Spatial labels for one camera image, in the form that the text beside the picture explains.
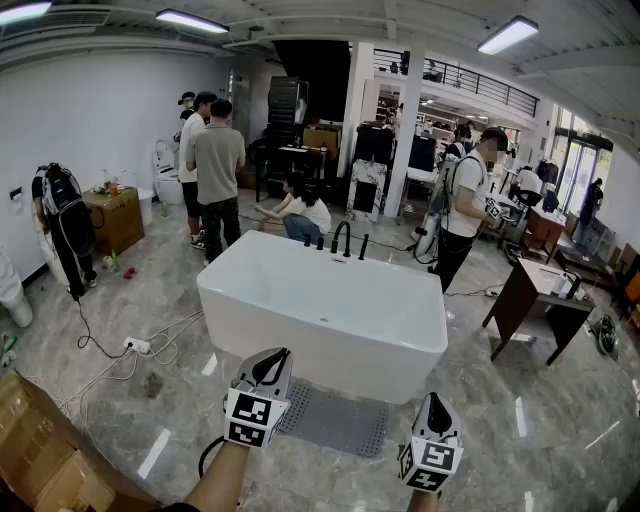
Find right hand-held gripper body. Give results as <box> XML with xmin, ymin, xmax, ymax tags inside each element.
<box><xmin>398</xmin><ymin>434</ymin><xmax>464</xmax><ymax>495</ymax></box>

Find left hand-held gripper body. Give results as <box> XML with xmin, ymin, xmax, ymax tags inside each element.
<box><xmin>223</xmin><ymin>374</ymin><xmax>292</xmax><ymax>450</ymax></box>

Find grey perforated bath mat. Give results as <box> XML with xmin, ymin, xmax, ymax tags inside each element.
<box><xmin>279</xmin><ymin>377</ymin><xmax>390</xmax><ymax>459</ymax></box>

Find white bathtub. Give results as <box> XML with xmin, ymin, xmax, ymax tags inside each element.
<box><xmin>196</xmin><ymin>229</ymin><xmax>450</xmax><ymax>405</ymax></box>

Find dark brown desk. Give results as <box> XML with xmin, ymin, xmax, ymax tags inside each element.
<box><xmin>482</xmin><ymin>258</ymin><xmax>596</xmax><ymax>366</ymax></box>

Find black faucet spout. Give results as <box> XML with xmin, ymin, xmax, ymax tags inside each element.
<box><xmin>329</xmin><ymin>220</ymin><xmax>353</xmax><ymax>259</ymax></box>

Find white basin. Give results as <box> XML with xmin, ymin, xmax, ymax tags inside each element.
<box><xmin>537</xmin><ymin>266</ymin><xmax>571</xmax><ymax>296</ymax></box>

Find white bucket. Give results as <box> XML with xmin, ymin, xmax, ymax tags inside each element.
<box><xmin>137</xmin><ymin>188</ymin><xmax>155</xmax><ymax>226</ymax></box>

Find brown cardboard box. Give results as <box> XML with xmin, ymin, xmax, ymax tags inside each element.
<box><xmin>82</xmin><ymin>187</ymin><xmax>146</xmax><ymax>256</ymax></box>

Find white toilet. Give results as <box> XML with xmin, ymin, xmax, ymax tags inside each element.
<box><xmin>152</xmin><ymin>138</ymin><xmax>186</xmax><ymax>206</ymax></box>
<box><xmin>0</xmin><ymin>244</ymin><xmax>34</xmax><ymax>329</ymax></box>

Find marble pattern cabinet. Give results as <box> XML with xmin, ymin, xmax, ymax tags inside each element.
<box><xmin>347</xmin><ymin>158</ymin><xmax>389</xmax><ymax>224</ymax></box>

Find black table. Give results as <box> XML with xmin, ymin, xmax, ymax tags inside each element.
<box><xmin>254</xmin><ymin>144</ymin><xmax>326</xmax><ymax>201</ymax></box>

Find large open cardboard box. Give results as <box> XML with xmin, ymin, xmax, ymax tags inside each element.
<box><xmin>0</xmin><ymin>369</ymin><xmax>161</xmax><ymax>512</ymax></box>

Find wooden desk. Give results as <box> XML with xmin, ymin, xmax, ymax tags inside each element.
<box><xmin>522</xmin><ymin>204</ymin><xmax>569</xmax><ymax>264</ymax></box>

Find tall black cabinet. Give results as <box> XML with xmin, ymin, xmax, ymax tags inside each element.
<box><xmin>267</xmin><ymin>75</ymin><xmax>310</xmax><ymax>141</ymax></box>

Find glass door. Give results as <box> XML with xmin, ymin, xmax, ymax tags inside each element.
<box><xmin>554</xmin><ymin>107</ymin><xmax>614</xmax><ymax>216</ymax></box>

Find black mezzanine railing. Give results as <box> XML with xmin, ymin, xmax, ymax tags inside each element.
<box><xmin>372</xmin><ymin>47</ymin><xmax>541</xmax><ymax>119</ymax></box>

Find long ceiling light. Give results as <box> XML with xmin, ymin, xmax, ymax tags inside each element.
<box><xmin>0</xmin><ymin>0</ymin><xmax>54</xmax><ymax>27</ymax></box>
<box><xmin>476</xmin><ymin>14</ymin><xmax>540</xmax><ymax>56</ymax></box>
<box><xmin>154</xmin><ymin>8</ymin><xmax>231</xmax><ymax>35</ymax></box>

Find ceiling air vent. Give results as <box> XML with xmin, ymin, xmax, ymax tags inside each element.
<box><xmin>2</xmin><ymin>8</ymin><xmax>112</xmax><ymax>40</ymax></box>

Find white power strip with cables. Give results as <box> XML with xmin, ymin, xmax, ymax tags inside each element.
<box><xmin>19</xmin><ymin>309</ymin><xmax>206</xmax><ymax>451</ymax></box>

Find black power cable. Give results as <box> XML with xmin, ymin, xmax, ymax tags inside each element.
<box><xmin>73</xmin><ymin>294</ymin><xmax>131</xmax><ymax>360</ymax></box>

